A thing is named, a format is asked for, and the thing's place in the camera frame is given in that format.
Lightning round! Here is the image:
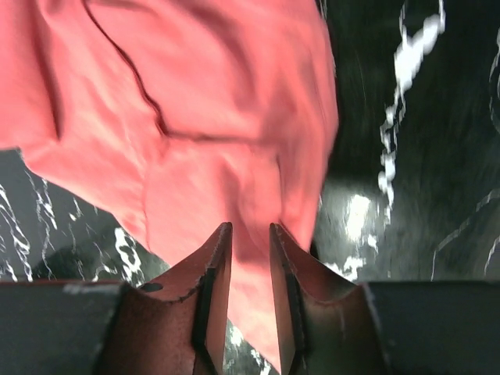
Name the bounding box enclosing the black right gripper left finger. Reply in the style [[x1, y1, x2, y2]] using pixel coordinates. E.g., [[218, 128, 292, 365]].
[[97, 223, 233, 374]]

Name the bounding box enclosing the salmon pink t shirt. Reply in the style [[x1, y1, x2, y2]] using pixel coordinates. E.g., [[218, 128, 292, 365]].
[[1, 1, 338, 366]]

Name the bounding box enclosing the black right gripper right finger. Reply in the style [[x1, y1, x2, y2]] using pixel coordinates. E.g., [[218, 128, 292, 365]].
[[270, 224, 385, 374]]

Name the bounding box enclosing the black marble pattern mat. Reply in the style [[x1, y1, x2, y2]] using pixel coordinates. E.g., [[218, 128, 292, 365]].
[[1, 1, 499, 374]]

